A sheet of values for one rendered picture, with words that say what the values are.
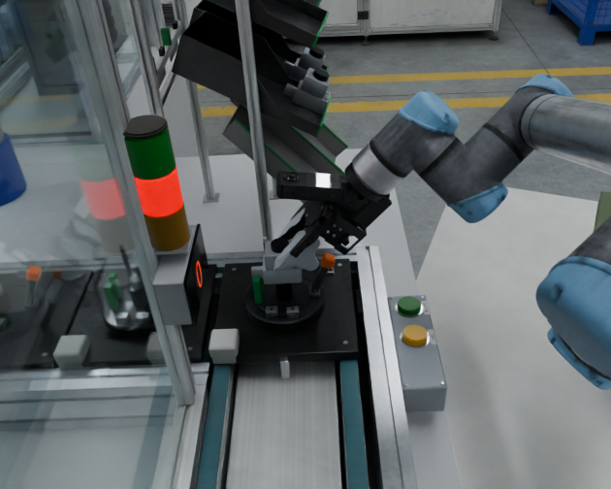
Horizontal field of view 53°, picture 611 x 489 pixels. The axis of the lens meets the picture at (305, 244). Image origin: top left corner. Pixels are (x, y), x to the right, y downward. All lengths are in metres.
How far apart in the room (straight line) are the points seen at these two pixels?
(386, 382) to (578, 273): 0.50
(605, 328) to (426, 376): 0.50
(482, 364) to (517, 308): 0.17
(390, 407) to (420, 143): 0.39
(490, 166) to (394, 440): 0.41
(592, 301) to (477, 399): 0.60
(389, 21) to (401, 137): 4.22
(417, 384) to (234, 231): 0.66
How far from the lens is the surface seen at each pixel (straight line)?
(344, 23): 5.06
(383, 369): 1.00
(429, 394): 0.99
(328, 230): 0.96
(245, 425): 0.99
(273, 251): 1.00
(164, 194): 0.71
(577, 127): 0.77
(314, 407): 1.00
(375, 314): 1.08
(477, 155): 0.89
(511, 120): 0.90
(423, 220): 2.97
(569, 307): 0.54
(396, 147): 0.88
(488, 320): 1.24
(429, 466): 1.01
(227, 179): 1.66
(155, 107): 1.12
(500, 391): 1.12
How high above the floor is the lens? 1.71
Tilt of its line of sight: 37 degrees down
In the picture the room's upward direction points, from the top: 4 degrees counter-clockwise
